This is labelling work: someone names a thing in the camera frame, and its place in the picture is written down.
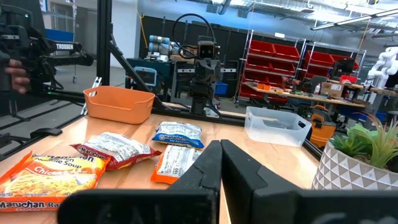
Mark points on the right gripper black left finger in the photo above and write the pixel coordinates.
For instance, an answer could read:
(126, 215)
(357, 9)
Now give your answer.
(199, 189)

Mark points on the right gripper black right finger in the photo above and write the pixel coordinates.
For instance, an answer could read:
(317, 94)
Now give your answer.
(245, 193)

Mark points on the orange chicken ramen pack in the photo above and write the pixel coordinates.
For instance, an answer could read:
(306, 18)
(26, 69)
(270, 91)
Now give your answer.
(46, 183)
(174, 161)

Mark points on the blue soy sauce ramen pack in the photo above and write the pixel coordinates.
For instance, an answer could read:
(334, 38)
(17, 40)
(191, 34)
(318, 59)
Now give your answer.
(178, 133)

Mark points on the red roast beef ramen pack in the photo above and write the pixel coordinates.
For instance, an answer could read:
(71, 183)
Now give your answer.
(118, 149)

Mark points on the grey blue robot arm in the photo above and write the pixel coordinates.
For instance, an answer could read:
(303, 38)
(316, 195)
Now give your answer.
(158, 46)

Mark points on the blue floor bin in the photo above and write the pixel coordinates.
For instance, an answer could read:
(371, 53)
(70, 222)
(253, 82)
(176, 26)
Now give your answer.
(221, 88)

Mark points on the red bin shelf rack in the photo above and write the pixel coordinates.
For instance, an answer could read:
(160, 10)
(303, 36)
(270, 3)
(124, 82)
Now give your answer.
(320, 57)
(264, 49)

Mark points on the teach pendant with screen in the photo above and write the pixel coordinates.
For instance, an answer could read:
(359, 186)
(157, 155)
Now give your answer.
(146, 76)

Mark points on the clear plastic bin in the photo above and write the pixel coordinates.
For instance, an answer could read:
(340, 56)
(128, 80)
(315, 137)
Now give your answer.
(273, 130)

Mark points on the orange plastic bin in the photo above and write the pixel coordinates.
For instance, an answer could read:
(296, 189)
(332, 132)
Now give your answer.
(118, 109)

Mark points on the orange black shop vacuum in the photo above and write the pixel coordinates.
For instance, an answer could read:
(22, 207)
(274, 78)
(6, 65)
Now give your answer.
(321, 130)

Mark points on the potted plant triangle pattern pot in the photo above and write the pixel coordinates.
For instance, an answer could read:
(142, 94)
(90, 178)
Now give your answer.
(342, 168)

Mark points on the wooden workbench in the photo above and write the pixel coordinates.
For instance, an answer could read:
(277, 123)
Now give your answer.
(311, 97)

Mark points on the white bottle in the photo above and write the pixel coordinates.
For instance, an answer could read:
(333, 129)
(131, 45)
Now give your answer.
(317, 89)

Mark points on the cardboard box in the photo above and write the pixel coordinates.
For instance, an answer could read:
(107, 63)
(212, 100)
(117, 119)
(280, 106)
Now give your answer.
(331, 90)

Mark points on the black desk monitor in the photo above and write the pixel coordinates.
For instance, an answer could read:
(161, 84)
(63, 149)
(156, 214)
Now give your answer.
(342, 67)

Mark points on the small red bin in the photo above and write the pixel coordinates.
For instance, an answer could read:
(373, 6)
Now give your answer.
(348, 78)

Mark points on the ceiling light fixture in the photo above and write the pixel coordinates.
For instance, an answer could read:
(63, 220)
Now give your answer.
(354, 19)

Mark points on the white robot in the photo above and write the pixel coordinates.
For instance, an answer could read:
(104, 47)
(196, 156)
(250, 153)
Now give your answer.
(384, 65)

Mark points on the person's hand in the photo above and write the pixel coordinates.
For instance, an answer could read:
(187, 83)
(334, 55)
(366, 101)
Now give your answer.
(18, 77)

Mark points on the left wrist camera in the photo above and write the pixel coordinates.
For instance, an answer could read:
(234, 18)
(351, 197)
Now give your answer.
(206, 49)

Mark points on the silver metal bracket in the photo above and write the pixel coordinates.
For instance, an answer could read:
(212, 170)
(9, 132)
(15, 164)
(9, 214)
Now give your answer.
(96, 83)

